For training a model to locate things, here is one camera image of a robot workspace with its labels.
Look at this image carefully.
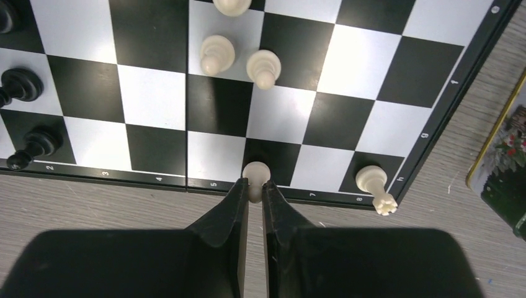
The white piece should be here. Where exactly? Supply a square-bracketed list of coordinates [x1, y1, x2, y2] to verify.
[355, 165, 398, 216]

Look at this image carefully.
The black pawn row f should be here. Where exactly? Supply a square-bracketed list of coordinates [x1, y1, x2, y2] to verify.
[1, 0, 19, 34]

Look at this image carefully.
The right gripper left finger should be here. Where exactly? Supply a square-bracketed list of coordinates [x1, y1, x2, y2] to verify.
[1, 178, 248, 297]

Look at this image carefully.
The black pawn row h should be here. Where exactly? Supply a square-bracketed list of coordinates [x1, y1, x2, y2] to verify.
[6, 128, 63, 171]

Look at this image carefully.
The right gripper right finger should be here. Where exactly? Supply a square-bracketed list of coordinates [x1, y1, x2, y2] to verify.
[262, 181, 483, 297]

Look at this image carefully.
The black pawn row g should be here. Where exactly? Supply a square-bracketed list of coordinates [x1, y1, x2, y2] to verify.
[1, 68, 44, 107]

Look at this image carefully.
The white pawn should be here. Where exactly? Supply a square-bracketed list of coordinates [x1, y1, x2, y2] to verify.
[200, 35, 236, 76]
[246, 50, 282, 90]
[213, 0, 252, 17]
[242, 161, 271, 203]

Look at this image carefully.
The gold tin tray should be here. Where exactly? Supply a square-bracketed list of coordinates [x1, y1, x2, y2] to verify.
[466, 71, 525, 240]

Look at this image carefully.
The black and white chessboard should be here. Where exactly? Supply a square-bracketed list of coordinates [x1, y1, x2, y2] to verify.
[1, 1, 520, 209]

